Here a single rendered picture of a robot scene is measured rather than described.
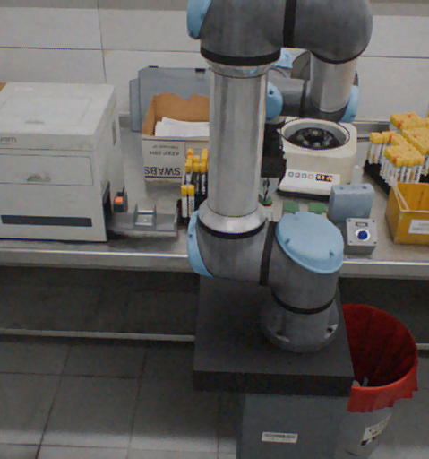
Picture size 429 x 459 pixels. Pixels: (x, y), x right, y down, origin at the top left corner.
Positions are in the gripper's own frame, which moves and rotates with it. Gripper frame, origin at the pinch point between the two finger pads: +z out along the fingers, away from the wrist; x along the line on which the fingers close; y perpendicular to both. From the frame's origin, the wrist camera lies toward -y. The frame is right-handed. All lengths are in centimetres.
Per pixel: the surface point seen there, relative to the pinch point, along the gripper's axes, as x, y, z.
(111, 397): 49, 15, 97
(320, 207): -14.0, 0.7, 3.2
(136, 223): 31.1, -4.8, 4.8
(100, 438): 50, -2, 97
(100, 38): 48, 58, -19
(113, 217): 37.4, -0.8, 5.9
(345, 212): -21.0, 2.5, 5.9
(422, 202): -41.9, 7.1, 5.3
